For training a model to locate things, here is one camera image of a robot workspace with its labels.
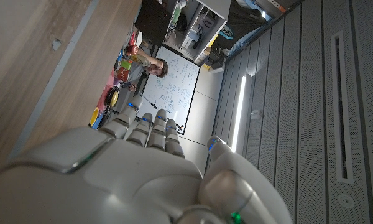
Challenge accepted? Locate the yellow and black push button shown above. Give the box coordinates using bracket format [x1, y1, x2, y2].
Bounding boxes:
[107, 86, 121, 107]

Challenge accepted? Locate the white shelf unit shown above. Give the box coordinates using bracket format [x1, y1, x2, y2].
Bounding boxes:
[164, 0, 233, 63]

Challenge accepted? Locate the green cube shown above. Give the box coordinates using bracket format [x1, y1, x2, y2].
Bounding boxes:
[120, 58, 133, 71]

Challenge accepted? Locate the yellow cup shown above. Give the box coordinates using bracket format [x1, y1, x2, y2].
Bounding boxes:
[89, 107, 101, 128]

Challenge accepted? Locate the long ceiling slot vent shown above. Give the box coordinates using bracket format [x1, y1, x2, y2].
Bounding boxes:
[331, 30, 354, 184]

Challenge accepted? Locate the pink box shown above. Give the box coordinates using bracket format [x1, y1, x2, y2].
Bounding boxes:
[99, 70, 116, 110]

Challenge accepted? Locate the whiteboard with black frame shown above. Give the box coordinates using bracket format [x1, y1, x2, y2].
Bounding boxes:
[137, 45, 201, 135]

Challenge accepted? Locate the black reacher grabber stick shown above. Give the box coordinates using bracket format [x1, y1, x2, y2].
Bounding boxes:
[138, 91, 184, 130]

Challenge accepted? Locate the long ceiling light strip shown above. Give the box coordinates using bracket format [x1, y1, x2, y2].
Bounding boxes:
[231, 74, 248, 153]

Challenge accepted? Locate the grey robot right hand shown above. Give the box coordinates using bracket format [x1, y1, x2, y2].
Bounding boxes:
[0, 94, 295, 224]

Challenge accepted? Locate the seated person in grey shirt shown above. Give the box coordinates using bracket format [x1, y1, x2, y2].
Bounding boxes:
[119, 46, 169, 94]

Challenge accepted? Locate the red labelled tin can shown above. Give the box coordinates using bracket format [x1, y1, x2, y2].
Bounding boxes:
[116, 67, 131, 82]

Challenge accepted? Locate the round ceiling sensor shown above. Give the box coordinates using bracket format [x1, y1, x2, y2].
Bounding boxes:
[338, 193, 355, 209]

